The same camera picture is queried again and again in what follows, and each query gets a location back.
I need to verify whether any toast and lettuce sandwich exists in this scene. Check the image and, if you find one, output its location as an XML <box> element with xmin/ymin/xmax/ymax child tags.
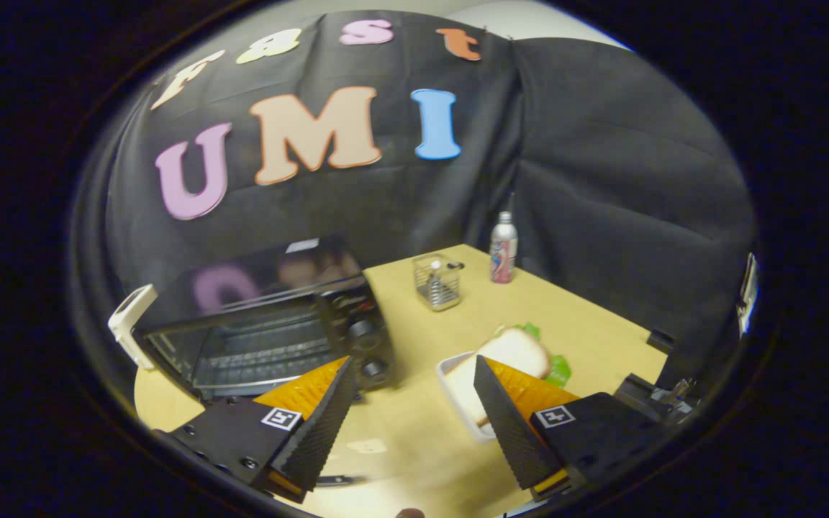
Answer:
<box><xmin>445</xmin><ymin>322</ymin><xmax>572</xmax><ymax>425</ymax></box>

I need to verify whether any black metal table clamp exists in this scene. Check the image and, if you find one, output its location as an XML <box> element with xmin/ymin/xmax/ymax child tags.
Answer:
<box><xmin>616</xmin><ymin>327</ymin><xmax>703</xmax><ymax>425</ymax></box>

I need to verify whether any white bread toaster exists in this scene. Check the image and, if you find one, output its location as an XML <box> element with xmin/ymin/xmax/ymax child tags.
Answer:
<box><xmin>109</xmin><ymin>284</ymin><xmax>158</xmax><ymax>371</ymax></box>

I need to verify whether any white rectangular plate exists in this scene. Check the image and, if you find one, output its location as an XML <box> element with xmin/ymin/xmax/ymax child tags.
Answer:
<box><xmin>436</xmin><ymin>353</ymin><xmax>498</xmax><ymax>443</ymax></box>

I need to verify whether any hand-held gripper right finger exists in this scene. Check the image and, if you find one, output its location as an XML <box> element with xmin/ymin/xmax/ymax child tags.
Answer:
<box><xmin>474</xmin><ymin>355</ymin><xmax>671</xmax><ymax>502</ymax></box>

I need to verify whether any black backdrop cloth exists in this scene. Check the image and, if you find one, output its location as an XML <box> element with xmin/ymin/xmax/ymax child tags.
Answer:
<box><xmin>101</xmin><ymin>9</ymin><xmax>757</xmax><ymax>389</ymax></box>

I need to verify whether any black toaster oven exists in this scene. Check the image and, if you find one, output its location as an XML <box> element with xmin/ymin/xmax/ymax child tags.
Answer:
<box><xmin>132</xmin><ymin>236</ymin><xmax>397</xmax><ymax>490</ymax></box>

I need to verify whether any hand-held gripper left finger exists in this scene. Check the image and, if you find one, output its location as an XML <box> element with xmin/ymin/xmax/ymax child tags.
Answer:
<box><xmin>152</xmin><ymin>356</ymin><xmax>358</xmax><ymax>503</ymax></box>

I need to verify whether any silver bottle red label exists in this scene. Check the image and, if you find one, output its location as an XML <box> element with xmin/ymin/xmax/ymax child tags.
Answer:
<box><xmin>490</xmin><ymin>211</ymin><xmax>519</xmax><ymax>284</ymax></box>

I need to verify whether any wire mesh holder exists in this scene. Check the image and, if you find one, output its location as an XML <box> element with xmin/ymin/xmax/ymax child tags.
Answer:
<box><xmin>413</xmin><ymin>253</ymin><xmax>466</xmax><ymax>312</ymax></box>

